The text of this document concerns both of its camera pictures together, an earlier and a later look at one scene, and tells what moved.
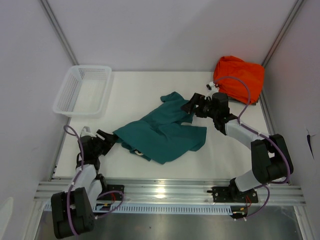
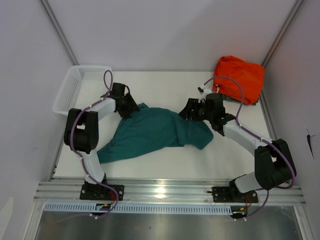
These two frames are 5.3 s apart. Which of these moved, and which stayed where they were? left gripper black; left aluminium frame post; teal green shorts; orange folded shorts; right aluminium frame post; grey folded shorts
Moved: teal green shorts; left gripper black
Stayed: grey folded shorts; right aluminium frame post; left aluminium frame post; orange folded shorts
